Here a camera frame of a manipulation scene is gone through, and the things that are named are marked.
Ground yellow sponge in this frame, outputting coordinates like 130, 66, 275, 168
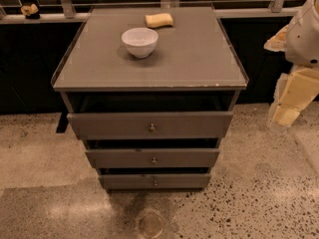
146, 13, 173, 28

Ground grey drawer cabinet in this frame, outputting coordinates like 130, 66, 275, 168
52, 7, 248, 179

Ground grey top drawer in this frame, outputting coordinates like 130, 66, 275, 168
68, 112, 233, 139

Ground white ceramic bowl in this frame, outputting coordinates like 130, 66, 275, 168
122, 28, 159, 58

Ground grey middle drawer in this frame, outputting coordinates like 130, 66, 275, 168
86, 148, 219, 168

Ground grey bottom drawer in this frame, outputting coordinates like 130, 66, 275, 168
100, 173, 210, 190

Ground grey drawer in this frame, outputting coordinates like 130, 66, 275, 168
68, 112, 233, 139
100, 173, 210, 190
86, 148, 219, 168

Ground small yellow black object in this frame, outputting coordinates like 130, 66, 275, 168
20, 3, 40, 19

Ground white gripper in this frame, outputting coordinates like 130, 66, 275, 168
268, 66, 319, 126

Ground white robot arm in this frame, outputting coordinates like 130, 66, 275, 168
264, 0, 319, 126

